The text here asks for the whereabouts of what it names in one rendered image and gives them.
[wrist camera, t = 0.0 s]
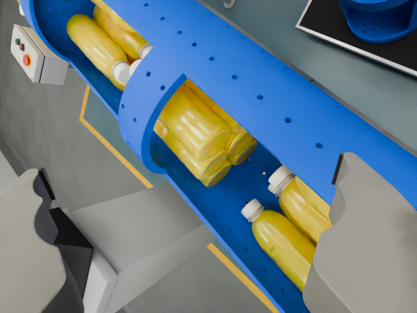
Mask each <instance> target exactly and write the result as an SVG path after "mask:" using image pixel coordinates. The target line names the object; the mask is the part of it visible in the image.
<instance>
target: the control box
mask: <svg viewBox="0 0 417 313"><path fill-rule="evenodd" d="M15 39H19V40H20V44H23V45H24V51H21V50H20V49H19V46H18V45H16V44H15ZM11 52H12V54H13V55H14V56H15V58H16V60H17V61H18V62H19V64H20V65H21V67H22V68H23V69H24V71H25V72H26V73H27V75H28V76H29V78H30V79H31V80H32V82H34V83H47V84H59V85H64V82H65V78H66V74H67V71H68V66H69V62H67V61H65V60H63V59H62V58H60V57H59V56H57V55H55V54H54V53H53V52H52V51H51V50H50V49H49V48H48V47H47V46H46V45H45V44H44V42H43V41H42V40H41V39H40V37H39V36H38V35H37V34H36V33H35V31H34V30H33V29H31V28H28V27H23V26H20V25H16V24H14V29H13V34H12V42H11ZM18 54H19V55H18ZM25 54H26V55H27V56H28V57H29V58H30V63H29V64H28V66H25V65H24V63H23V56H24V55H25ZM20 58H21V59H20Z"/></svg>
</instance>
